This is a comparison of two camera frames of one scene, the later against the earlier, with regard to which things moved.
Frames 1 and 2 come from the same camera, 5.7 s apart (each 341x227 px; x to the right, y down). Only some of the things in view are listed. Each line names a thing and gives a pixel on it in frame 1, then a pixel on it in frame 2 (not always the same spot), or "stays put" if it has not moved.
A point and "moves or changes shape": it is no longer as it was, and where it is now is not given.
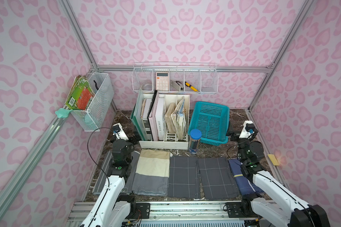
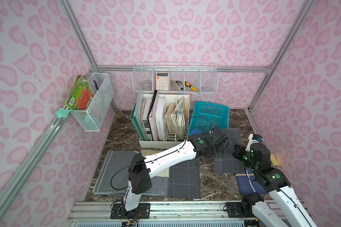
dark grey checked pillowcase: (217, 179) moves or changes shape
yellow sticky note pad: (273, 159) stays put
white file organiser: (166, 119) stays put
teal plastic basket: (212, 120) stays put
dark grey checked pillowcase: (183, 178) stays put
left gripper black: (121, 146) to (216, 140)
